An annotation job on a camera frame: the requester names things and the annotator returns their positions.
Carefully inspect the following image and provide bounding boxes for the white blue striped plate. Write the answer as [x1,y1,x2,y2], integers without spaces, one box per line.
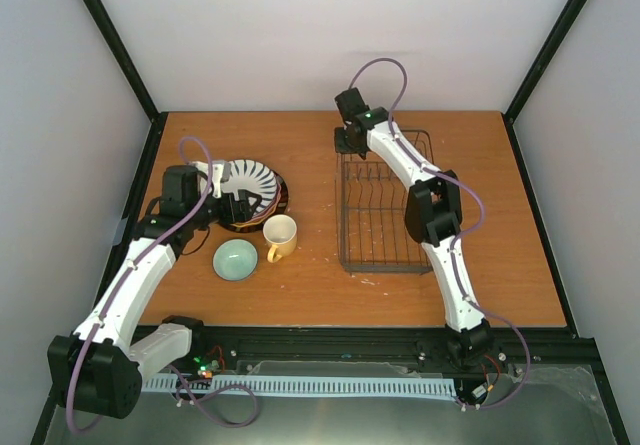
[205,159,278,219]

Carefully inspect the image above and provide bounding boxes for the yellow ceramic mug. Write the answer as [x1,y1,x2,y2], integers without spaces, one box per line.
[263,215,298,263]

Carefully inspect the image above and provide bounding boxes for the pale green ceramic bowl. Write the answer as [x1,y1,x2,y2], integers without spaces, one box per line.
[212,239,258,282]

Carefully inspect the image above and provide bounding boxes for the black wire dish rack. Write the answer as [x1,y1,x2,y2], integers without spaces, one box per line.
[334,127,432,275]

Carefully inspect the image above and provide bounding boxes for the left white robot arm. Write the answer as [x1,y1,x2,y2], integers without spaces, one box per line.
[47,161,270,419]

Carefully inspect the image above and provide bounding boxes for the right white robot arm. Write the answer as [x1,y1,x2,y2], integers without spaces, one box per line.
[334,87,493,370]

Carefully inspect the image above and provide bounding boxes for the dark striped bottom plate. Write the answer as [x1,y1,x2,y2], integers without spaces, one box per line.
[219,173,289,234]

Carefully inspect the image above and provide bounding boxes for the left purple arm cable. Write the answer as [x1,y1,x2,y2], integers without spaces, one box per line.
[64,136,214,434]

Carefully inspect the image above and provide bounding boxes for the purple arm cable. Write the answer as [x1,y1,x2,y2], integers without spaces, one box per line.
[347,58,532,410]
[64,136,214,434]

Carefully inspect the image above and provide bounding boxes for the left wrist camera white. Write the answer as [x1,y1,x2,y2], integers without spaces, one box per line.
[191,160,231,199]

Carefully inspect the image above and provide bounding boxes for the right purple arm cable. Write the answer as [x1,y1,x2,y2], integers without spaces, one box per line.
[347,58,532,410]

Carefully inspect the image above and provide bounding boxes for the light blue cable duct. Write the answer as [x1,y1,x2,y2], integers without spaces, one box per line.
[140,373,457,399]

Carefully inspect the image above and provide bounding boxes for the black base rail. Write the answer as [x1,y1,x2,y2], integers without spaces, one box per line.
[189,325,596,379]

